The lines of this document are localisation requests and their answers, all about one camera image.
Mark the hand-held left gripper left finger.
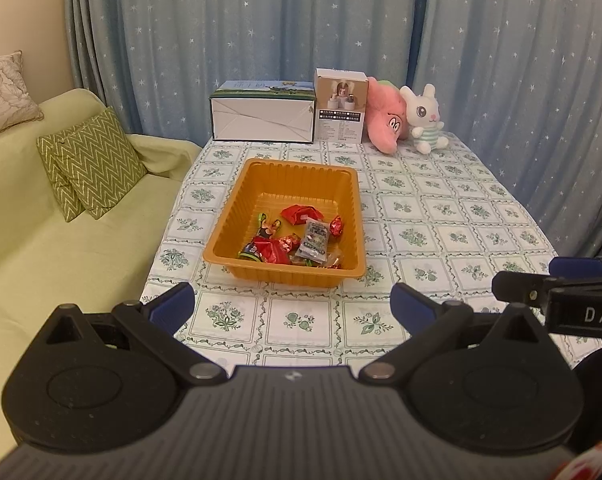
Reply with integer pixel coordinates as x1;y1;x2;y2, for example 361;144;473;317
46;282;227;388

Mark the light green sofa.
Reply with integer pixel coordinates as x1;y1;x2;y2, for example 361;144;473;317
0;88;202;466

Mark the blue star curtain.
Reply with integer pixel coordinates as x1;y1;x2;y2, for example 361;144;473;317
413;0;602;261
64;0;429;158

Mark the clear dark snack packet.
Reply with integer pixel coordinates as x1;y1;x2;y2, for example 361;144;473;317
298;220;330;261

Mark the beige patterned cushion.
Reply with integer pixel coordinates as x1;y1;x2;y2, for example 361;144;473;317
0;51;44;142

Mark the person's red white clothing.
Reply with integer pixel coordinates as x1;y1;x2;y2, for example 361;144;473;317
551;442;602;480

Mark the green zigzag cushion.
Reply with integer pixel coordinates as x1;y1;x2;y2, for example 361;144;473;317
36;130;84;223
51;106;148;221

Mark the red snack packet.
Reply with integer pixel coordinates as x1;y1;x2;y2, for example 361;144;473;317
281;204;324;225
253;240;292;265

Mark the white green cardboard box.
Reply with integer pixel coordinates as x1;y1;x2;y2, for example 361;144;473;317
209;80;317;145

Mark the orange plastic tray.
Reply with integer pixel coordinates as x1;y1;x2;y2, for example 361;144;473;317
202;157;368;288

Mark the white bunny plush toy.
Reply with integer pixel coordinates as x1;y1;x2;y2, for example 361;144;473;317
399;84;451;155

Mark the brown white product box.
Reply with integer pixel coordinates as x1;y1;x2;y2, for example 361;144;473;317
313;68;369;145

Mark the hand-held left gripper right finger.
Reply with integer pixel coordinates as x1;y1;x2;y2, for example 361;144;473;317
360;282;546;387

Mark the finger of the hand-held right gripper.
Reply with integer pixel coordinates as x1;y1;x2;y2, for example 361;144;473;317
551;256;602;278
492;271;562;306

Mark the pink plush toy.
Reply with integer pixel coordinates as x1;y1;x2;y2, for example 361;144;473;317
365;77;409;155

